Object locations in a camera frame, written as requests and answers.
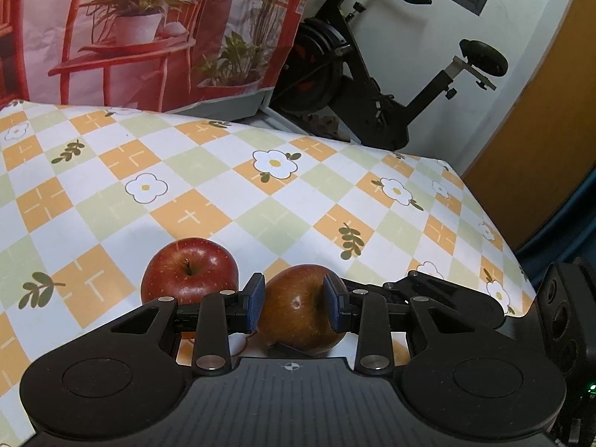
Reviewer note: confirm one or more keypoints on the checkered floral tablecloth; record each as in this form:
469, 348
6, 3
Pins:
233, 205

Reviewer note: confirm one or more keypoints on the black exercise bike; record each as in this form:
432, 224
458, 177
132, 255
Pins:
363, 102

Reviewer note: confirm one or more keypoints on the bright red apple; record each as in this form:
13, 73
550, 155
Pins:
186, 265

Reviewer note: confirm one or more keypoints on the pink printed backdrop cloth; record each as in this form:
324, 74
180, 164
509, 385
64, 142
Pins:
46, 32

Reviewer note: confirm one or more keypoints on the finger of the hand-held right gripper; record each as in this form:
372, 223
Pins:
405, 284

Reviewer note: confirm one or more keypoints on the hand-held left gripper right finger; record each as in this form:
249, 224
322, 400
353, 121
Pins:
331, 305

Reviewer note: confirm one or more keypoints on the orange wooden door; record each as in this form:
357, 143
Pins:
535, 149

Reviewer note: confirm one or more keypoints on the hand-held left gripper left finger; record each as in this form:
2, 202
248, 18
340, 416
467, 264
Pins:
254, 302

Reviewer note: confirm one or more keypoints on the dull red apple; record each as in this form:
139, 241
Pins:
298, 312

